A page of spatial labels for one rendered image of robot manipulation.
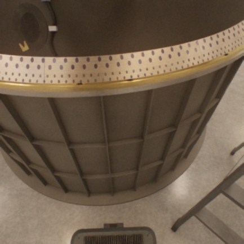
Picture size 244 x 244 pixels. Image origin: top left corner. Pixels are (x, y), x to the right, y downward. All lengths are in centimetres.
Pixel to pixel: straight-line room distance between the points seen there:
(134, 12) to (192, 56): 26
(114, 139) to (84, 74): 41
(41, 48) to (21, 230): 139
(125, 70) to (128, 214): 121
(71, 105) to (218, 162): 155
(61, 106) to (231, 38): 74
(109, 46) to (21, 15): 28
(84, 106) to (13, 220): 126
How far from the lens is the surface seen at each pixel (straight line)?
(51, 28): 66
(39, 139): 103
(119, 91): 63
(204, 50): 80
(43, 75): 67
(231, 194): 115
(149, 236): 133
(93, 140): 92
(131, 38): 66
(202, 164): 190
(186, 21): 76
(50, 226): 167
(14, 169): 195
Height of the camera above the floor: 156
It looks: 51 degrees down
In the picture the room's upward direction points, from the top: straight up
